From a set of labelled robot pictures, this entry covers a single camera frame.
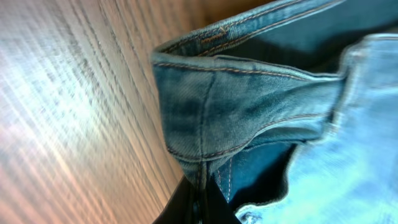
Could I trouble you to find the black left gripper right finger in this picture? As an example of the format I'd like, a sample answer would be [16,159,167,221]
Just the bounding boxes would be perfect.
[203,177,241,224]

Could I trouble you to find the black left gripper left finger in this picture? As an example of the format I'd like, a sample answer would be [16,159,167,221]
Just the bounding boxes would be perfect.
[153,176,199,224]

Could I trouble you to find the light blue denim jeans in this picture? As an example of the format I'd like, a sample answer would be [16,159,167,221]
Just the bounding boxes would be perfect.
[151,0,397,224]

